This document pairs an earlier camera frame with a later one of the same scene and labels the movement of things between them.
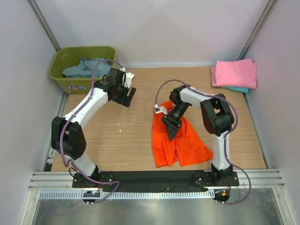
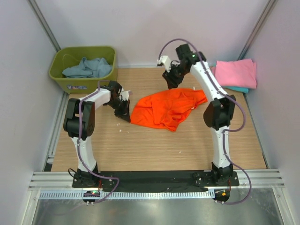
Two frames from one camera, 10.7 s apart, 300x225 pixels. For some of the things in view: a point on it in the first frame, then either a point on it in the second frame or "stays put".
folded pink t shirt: x=241 y=73 stays put
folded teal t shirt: x=242 y=89 stays put
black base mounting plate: x=152 y=181 stays put
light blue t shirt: x=86 y=69 stays put
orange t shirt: x=186 y=143 to x=168 y=108
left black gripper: x=125 y=100 to x=124 y=113
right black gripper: x=172 y=131 to x=172 y=83
